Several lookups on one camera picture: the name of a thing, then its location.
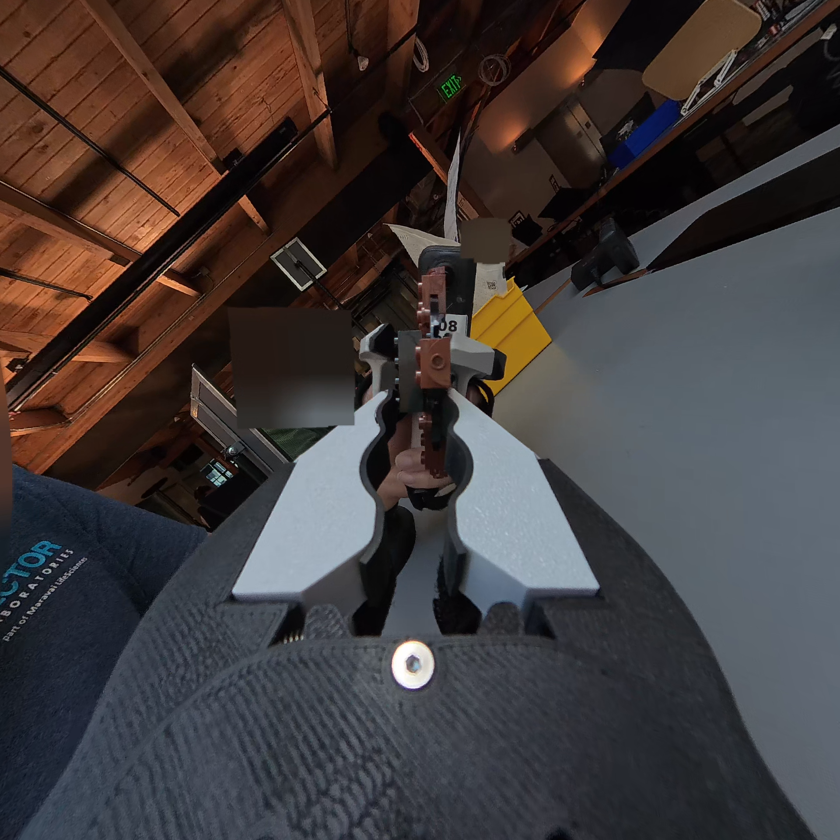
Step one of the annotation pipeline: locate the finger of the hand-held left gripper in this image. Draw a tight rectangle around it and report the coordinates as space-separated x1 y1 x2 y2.
359 325 403 408
453 335 508 399

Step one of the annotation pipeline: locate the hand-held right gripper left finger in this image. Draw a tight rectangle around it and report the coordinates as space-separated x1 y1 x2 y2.
231 391 404 605

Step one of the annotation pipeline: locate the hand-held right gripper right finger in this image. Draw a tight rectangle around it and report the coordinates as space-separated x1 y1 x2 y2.
440 386 602 614

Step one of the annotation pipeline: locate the brown and dark brick model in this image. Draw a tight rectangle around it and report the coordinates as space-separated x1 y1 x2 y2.
397 269 460 483

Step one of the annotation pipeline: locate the grey desk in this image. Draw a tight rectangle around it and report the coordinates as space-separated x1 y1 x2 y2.
397 209 840 840

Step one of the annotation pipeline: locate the person's left hand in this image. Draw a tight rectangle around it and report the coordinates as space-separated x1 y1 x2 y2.
377 446 454 506

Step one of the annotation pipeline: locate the white paper bag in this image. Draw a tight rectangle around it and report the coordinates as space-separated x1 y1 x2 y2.
384 222 521 311

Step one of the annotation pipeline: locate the yellow plastic bin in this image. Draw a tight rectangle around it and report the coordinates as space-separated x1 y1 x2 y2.
469 276 552 398

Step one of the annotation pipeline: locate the white paper strip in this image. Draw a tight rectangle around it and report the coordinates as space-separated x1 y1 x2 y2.
445 128 466 240

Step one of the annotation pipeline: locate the metal framed glass door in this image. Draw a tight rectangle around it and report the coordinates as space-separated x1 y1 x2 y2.
190 364 293 476

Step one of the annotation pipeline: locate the white framed ceiling panel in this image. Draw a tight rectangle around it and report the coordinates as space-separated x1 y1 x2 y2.
270 238 328 291

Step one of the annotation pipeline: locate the black bulky device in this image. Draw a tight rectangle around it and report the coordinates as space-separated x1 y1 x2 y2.
570 218 641 291

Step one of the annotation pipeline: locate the blue plastic crate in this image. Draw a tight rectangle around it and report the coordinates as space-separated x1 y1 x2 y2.
607 98 681 169

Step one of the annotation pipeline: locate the person's dark blue clothing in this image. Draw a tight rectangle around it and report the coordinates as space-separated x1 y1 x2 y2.
0 462 211 840

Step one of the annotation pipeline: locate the grey side table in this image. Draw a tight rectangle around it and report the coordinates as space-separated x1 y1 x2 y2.
630 123 840 266

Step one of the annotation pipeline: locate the beige board with white legs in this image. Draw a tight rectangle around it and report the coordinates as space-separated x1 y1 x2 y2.
642 0 763 116

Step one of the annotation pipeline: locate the black ceiling rail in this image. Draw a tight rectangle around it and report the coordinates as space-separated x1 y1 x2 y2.
0 26 421 411

